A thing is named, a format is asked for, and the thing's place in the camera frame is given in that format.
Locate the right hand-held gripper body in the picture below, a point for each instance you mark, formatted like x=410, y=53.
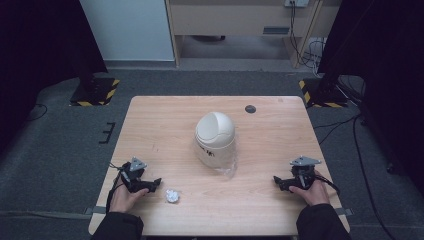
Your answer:
x=303, y=175

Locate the grey power strip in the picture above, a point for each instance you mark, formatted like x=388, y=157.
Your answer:
x=296, y=2

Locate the black yellow striped stand base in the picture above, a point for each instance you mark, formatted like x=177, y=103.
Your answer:
x=95, y=93
x=321, y=95

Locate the light wooden desk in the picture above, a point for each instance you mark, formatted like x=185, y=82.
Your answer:
x=233, y=20

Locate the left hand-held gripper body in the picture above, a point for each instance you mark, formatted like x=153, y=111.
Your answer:
x=135, y=176

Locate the person's left hand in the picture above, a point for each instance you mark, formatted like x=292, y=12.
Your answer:
x=121, y=200

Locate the dark round table grommet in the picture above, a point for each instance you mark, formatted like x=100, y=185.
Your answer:
x=250, y=109

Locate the white cabinet panel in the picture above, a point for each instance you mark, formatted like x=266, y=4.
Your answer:
x=130, y=30

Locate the crumpled white paper ball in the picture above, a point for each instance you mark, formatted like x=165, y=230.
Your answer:
x=172, y=196

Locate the black curtain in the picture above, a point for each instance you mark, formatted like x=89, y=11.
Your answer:
x=386, y=50
x=40, y=50

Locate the grey tape strip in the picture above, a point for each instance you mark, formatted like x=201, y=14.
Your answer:
x=344, y=211
x=95, y=210

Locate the white dome-lid trash bin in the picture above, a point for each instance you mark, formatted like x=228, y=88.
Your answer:
x=215, y=136

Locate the person's right hand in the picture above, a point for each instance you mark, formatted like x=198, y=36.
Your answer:
x=316, y=195

